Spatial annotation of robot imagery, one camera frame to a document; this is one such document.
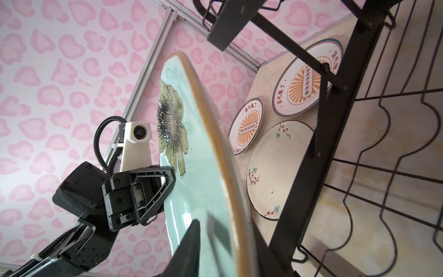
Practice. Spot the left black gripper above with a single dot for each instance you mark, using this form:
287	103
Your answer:
136	196

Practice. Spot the cream plum blossom plate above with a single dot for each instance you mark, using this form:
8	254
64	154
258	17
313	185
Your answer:
273	166

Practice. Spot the large orange sunburst plate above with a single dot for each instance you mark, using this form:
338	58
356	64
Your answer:
246	125

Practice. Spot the small orange sunburst plate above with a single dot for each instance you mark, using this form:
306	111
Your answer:
298	88

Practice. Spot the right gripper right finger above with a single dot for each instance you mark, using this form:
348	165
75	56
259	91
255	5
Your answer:
267	264

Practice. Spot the mint green flower plate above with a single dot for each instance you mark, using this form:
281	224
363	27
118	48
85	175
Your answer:
207	181

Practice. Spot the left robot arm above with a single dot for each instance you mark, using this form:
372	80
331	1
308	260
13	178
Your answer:
30	221

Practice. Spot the aluminium frame diagonal strut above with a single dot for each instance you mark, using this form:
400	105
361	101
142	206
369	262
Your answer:
152	59

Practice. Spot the black wire dish rack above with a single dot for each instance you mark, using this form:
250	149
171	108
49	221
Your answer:
367	200

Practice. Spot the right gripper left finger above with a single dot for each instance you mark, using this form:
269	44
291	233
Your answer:
186	260

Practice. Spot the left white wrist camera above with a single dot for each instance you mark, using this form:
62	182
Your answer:
136	151

